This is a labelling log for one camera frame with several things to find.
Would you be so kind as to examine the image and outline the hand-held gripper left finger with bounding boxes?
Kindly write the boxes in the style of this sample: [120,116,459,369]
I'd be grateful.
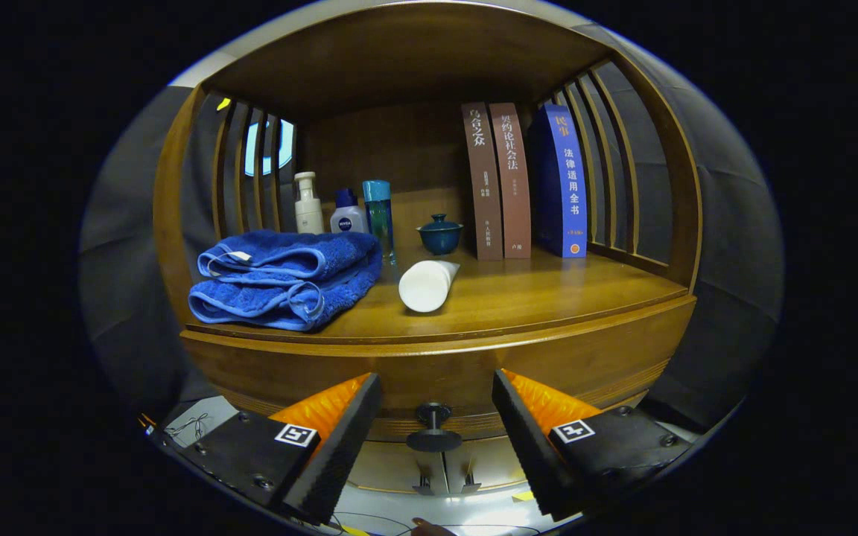
[174,372,384,526]

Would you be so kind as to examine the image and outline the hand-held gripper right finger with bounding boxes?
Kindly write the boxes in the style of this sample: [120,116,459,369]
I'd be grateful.
[492,368,694,523]

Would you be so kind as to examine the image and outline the black drawer knob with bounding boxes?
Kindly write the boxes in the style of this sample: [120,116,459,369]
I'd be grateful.
[407,402,463,453]

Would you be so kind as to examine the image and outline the wooden drawer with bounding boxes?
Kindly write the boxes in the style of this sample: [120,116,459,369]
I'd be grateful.
[179,294,698,441]

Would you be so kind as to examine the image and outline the white green cleanser tube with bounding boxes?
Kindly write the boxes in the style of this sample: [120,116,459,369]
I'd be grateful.
[398,260,461,313]

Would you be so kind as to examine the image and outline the wooden cabinet door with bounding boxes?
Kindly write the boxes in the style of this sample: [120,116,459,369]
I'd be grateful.
[442,438,527,491]
[347,439,439,495]

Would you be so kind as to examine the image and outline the wooden countertop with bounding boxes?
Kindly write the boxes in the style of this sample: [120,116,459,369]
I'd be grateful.
[187,246,690,343]

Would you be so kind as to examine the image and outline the wooden cabinet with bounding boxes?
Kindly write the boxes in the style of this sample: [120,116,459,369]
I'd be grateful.
[153,0,704,496]

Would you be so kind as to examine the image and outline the folded blue towel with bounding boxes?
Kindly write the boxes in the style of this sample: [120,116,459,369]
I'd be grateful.
[188,229,384,332]

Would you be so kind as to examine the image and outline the blue lidded tea bowl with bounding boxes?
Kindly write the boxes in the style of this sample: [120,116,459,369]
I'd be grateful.
[417,214,464,256]

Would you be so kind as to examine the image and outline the white bottle blue cap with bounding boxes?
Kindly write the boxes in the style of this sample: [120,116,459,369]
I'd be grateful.
[330,188,369,234]

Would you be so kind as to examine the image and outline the clear teal bottle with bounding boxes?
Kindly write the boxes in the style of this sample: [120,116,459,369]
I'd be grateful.
[362,179,397,267]

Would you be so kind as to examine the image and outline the white pump bottle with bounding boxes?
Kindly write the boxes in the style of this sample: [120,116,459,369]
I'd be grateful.
[294,172,325,235]

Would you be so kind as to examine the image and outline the blue book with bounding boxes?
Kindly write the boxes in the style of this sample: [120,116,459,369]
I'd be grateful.
[532,104,588,258]

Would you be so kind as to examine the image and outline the dark brown book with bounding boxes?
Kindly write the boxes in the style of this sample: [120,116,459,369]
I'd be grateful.
[462,103,504,261]

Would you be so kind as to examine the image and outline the light brown book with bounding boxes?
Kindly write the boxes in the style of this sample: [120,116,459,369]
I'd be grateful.
[489,103,533,259]

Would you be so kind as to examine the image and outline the white floor cables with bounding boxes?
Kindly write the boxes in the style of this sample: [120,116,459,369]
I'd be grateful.
[165,413,210,440]

